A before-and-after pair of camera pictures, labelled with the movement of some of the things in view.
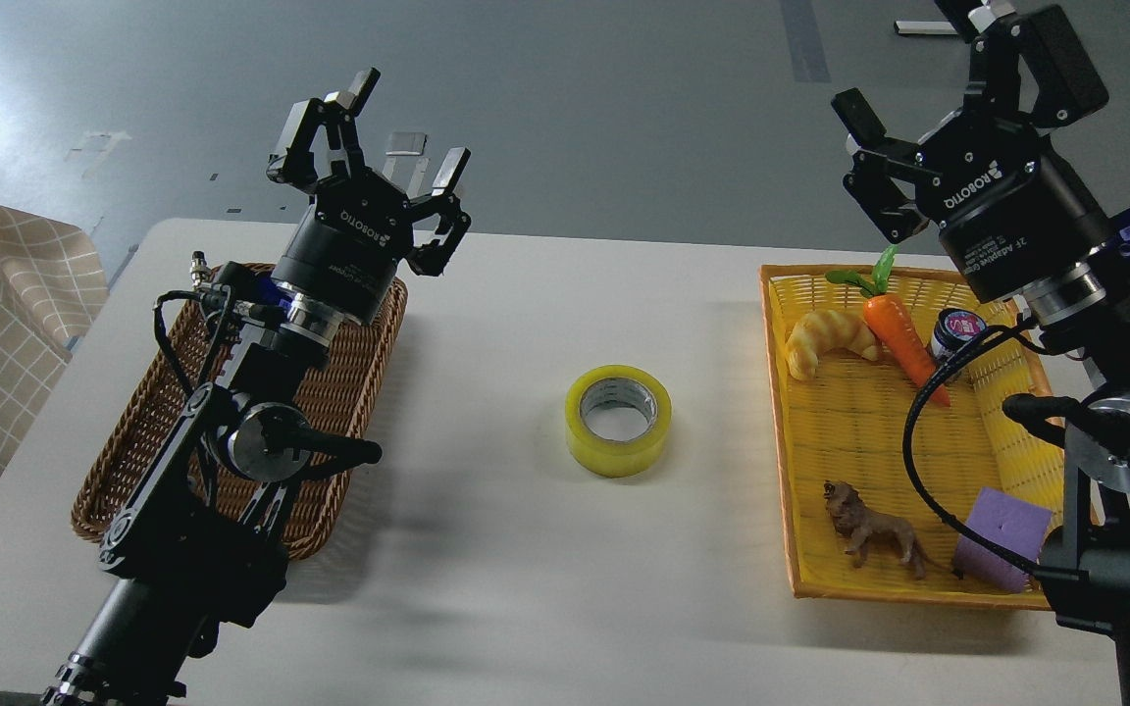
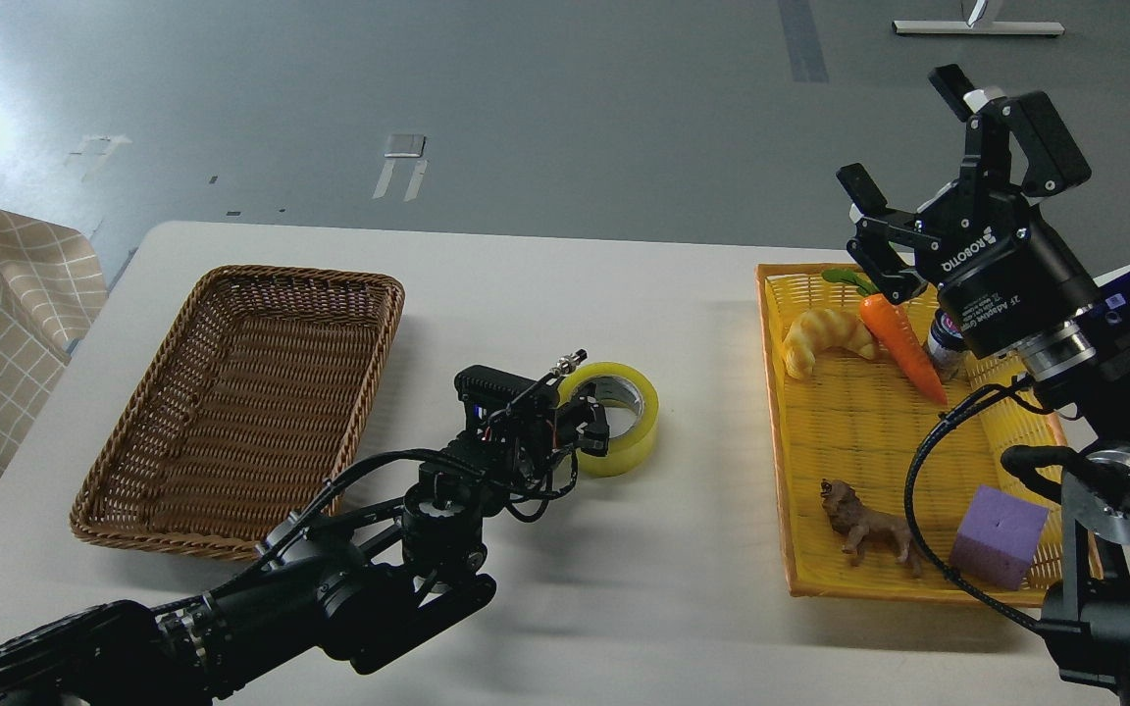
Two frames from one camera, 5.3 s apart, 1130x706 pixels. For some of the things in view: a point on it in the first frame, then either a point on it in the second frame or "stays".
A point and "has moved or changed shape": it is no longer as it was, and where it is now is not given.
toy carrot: [895, 319] stays
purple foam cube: [1016, 523] stays
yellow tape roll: [619, 423] has moved or changed shape
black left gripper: [343, 254] to [543, 431]
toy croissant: [818, 331] stays
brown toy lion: [852, 518] stays
